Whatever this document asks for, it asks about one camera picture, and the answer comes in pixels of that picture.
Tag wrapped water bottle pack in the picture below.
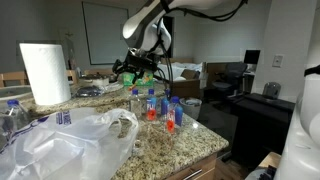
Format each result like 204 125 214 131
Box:
0 99 31 148

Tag black desk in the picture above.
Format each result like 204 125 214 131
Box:
231 93 296 168

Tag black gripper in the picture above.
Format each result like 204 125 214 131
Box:
112 49 159 85

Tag white trash bin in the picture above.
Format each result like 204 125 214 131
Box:
179 97 203 120

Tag white basin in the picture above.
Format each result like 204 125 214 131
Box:
0 84 34 101

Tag green tissue box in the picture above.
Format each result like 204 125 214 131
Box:
122 70 155 88

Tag open cardboard box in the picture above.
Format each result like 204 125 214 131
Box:
156 61 208 81

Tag clear plastic bag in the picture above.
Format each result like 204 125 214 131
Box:
0 106 140 180

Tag dark glass dish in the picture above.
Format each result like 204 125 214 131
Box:
74 85 105 99

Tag black office chair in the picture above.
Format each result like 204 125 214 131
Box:
213 62 248 98

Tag white paper towel roll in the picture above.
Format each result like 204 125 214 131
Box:
19 43 72 106

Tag gray rounded appliance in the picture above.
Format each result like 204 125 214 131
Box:
262 82 282 100

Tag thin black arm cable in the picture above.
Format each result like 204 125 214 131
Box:
151 0 249 91

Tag Fiji water bottle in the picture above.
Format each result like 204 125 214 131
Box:
145 88 158 122
160 88 172 118
129 88 143 118
165 96 184 135

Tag wooden chair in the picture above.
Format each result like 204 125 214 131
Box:
0 70 29 88
65 69 79 85

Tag white light switch plate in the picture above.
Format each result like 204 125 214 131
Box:
272 54 285 68

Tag black computer monitor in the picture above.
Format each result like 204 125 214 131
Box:
243 49 262 65

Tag wooden counter cabinet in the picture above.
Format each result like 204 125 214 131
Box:
164 153 219 180

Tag brown cardboard box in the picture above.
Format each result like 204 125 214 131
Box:
168 68 203 99

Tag black strap on arm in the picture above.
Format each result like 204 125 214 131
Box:
303 64 320 77

